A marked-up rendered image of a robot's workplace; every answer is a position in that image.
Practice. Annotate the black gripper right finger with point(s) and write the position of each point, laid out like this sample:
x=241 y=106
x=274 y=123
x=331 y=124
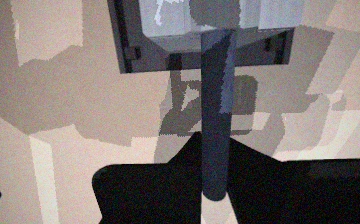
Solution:
x=263 y=190

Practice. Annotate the dark blue cylinder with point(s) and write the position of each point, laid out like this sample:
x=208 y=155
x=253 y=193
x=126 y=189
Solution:
x=218 y=54

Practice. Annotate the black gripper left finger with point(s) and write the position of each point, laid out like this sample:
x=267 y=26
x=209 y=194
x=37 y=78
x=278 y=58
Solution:
x=176 y=184

